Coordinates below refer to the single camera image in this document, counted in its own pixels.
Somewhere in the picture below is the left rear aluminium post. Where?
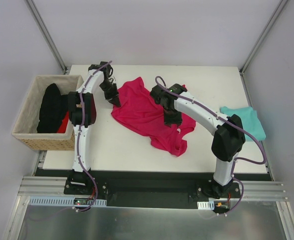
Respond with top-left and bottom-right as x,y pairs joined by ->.
24,0 -> 68,74

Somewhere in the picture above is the black t shirt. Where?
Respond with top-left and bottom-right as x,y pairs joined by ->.
36,83 -> 68,134

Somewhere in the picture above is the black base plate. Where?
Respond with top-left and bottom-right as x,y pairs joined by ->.
63,170 -> 241,209

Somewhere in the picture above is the folded teal t shirt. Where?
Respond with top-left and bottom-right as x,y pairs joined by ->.
220,106 -> 266,141

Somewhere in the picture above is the wicker laundry basket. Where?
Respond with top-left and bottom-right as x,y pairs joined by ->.
12,75 -> 84,151

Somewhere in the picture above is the aluminium rail frame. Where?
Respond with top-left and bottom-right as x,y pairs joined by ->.
4,144 -> 294,240

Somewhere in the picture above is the right rear aluminium post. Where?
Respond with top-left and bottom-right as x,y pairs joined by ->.
239,0 -> 290,76

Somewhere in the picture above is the aluminium post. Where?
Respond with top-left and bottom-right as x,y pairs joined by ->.
24,0 -> 68,74
239,0 -> 290,76

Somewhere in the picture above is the white cable duct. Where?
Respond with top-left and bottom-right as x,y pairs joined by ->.
29,196 -> 107,208
197,201 -> 215,211

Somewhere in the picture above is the red t shirt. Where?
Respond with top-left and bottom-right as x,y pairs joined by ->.
56,111 -> 69,134

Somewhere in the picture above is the right white cable duct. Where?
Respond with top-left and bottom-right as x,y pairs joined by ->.
197,201 -> 215,211

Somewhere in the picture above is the left white cable duct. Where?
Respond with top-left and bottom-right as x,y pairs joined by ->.
29,196 -> 107,208

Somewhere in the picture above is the pink t shirt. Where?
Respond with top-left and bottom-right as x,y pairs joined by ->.
111,77 -> 196,157

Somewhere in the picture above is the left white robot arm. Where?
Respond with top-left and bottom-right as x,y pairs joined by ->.
67,61 -> 121,173

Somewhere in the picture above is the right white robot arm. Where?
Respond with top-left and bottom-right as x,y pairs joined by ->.
150,83 -> 245,198

